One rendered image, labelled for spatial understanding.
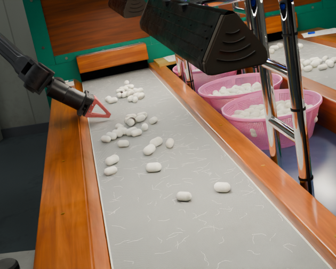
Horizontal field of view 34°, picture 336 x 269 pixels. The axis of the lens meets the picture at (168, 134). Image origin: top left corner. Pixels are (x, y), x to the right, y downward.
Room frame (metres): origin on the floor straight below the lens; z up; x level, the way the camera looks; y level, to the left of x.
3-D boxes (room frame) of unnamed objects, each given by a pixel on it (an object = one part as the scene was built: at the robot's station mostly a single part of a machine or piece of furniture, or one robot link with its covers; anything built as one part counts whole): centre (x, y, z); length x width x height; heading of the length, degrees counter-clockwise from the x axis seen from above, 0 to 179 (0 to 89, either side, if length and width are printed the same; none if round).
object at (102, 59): (2.36, 0.17, 0.83); 0.30 x 0.06 x 0.07; 97
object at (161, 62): (2.35, -0.17, 0.77); 0.33 x 0.15 x 0.01; 97
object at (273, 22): (2.45, -0.50, 0.83); 0.30 x 0.06 x 0.07; 97
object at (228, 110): (1.42, -0.29, 0.72); 0.27 x 0.27 x 0.10
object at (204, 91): (1.70, -0.25, 0.72); 0.27 x 0.27 x 0.10
